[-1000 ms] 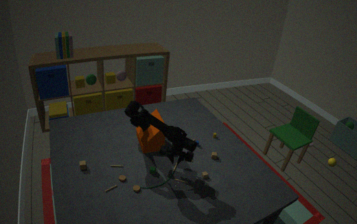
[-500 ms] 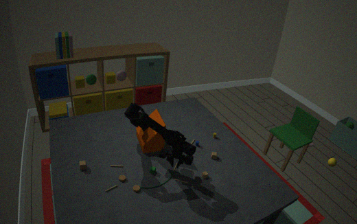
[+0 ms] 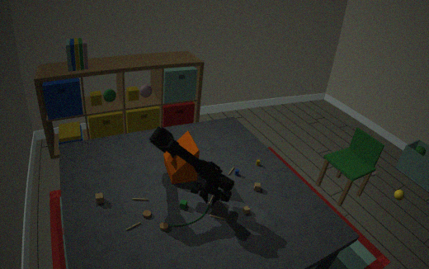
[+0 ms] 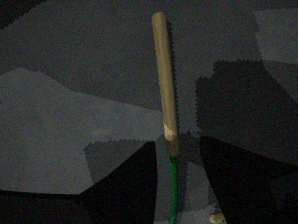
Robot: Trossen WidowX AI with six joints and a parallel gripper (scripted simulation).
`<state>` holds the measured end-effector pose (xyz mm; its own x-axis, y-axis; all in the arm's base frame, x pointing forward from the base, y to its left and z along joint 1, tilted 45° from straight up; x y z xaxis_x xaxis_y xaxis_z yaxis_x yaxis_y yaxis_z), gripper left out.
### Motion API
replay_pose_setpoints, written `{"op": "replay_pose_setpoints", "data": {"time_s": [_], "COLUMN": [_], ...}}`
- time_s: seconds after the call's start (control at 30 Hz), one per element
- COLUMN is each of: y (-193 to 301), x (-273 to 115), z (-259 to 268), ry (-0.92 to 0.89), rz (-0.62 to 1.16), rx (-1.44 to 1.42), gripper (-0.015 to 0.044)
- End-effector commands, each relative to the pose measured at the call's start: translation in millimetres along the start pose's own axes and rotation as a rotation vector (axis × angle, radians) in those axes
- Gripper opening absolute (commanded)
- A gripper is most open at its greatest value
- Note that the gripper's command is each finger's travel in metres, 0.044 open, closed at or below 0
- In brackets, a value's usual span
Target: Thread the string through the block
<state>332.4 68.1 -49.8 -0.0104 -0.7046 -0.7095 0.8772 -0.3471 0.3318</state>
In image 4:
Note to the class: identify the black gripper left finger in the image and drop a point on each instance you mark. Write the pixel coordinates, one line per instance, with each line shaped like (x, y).
(127, 196)

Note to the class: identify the thin wooden stick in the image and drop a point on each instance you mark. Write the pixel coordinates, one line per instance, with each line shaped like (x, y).
(168, 101)

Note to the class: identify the tan wooden stick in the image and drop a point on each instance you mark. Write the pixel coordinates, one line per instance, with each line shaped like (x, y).
(217, 217)

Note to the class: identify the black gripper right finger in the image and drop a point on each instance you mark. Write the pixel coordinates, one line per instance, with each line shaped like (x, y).
(250, 188)

